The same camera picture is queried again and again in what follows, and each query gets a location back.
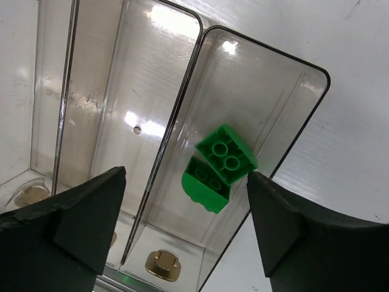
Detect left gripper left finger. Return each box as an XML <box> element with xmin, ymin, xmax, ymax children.
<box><xmin>1</xmin><ymin>166</ymin><xmax>126</xmax><ymax>291</ymax></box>

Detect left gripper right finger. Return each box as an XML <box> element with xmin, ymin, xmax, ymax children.
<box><xmin>247</xmin><ymin>172</ymin><xmax>388</xmax><ymax>291</ymax></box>

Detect green printed lego brick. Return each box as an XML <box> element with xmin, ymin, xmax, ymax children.
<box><xmin>195</xmin><ymin>124</ymin><xmax>258</xmax><ymax>186</ymax></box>

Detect green rounded lego brick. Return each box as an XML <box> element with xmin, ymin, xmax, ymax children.
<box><xmin>181</xmin><ymin>156</ymin><xmax>231</xmax><ymax>214</ymax></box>

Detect clear container right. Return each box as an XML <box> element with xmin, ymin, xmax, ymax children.
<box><xmin>119</xmin><ymin>26</ymin><xmax>331</xmax><ymax>291</ymax></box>

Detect clear container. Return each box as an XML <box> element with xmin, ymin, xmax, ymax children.
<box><xmin>119</xmin><ymin>26</ymin><xmax>331</xmax><ymax>291</ymax></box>
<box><xmin>1</xmin><ymin>1</ymin><xmax>78</xmax><ymax>212</ymax></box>
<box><xmin>55</xmin><ymin>1</ymin><xmax>202</xmax><ymax>269</ymax></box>

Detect clear container middle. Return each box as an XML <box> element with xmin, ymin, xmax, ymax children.
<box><xmin>55</xmin><ymin>1</ymin><xmax>202</xmax><ymax>269</ymax></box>

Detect clear container left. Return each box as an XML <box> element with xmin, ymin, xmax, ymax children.
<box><xmin>1</xmin><ymin>1</ymin><xmax>78</xmax><ymax>212</ymax></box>

